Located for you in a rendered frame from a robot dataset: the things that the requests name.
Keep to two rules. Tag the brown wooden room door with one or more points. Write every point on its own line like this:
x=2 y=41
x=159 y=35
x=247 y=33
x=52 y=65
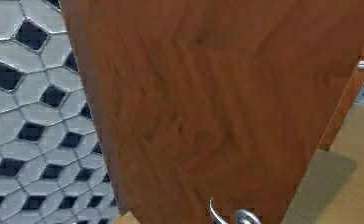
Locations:
x=206 y=100

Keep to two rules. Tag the silver door hinge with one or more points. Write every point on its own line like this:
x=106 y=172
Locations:
x=363 y=65

